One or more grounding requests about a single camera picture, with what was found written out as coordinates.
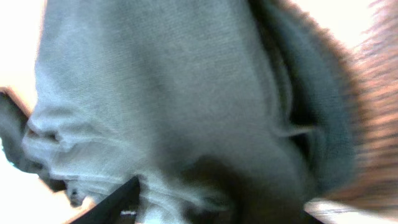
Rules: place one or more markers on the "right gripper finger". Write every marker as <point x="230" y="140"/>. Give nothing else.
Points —
<point x="109" y="205"/>

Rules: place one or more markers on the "dark teal t-shirt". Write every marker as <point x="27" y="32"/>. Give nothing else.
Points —
<point x="188" y="111"/>

